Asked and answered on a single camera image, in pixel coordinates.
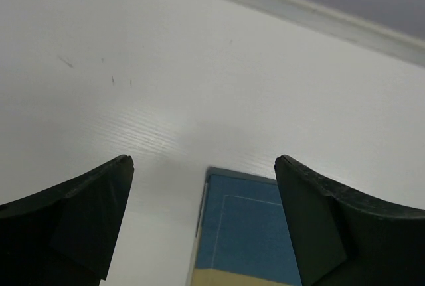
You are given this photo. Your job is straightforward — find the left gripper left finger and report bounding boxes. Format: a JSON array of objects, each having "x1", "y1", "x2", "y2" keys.
[{"x1": 1, "y1": 155, "x2": 134, "y2": 285}]

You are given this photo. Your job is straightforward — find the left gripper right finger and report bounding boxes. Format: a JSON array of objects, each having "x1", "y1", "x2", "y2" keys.
[{"x1": 274, "y1": 155, "x2": 424, "y2": 285}]

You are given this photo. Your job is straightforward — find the blue beige placemat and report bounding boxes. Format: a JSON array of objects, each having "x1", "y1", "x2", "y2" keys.
[{"x1": 186, "y1": 167, "x2": 301, "y2": 285}]

